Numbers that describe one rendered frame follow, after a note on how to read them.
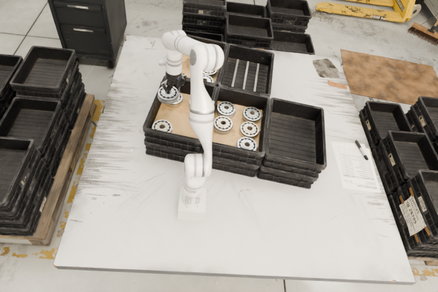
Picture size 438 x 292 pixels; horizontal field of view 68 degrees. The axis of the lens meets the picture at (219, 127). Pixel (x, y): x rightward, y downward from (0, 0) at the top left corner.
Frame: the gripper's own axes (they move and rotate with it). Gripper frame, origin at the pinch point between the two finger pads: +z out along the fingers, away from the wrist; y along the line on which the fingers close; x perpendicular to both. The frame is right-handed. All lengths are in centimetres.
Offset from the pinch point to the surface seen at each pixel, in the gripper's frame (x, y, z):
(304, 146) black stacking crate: -54, 49, 17
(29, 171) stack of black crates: 27, -76, 51
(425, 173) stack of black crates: -100, 124, 42
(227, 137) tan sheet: -27.9, 16.5, 17.1
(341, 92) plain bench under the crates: -30, 115, 30
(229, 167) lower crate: -39.6, 10.4, 26.1
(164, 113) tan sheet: 2.2, -4.1, 16.9
